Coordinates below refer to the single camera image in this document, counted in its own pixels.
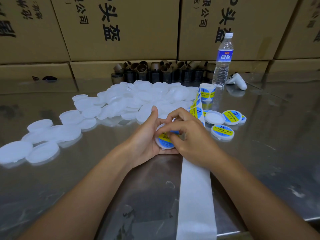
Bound person's right hand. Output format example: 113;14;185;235
155;107;236;170

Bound person's left hand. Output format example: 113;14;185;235
122;106;181;168

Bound pile of white plastic lids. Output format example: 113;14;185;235
0;80;203;167

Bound sticker roll with backing strip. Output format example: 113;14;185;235
176;83;217;240

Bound person's right forearm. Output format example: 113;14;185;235
215;156;320;240

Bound person's left forearm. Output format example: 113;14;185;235
17;150;143;240

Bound row of dark cardboard tubes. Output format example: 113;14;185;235
111;60;218;84

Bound white handheld controller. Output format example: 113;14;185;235
226;73;248;91

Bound clear plastic water bottle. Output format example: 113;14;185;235
212;32;235;89

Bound stack of brown cardboard boxes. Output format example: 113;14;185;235
0;0;320;79

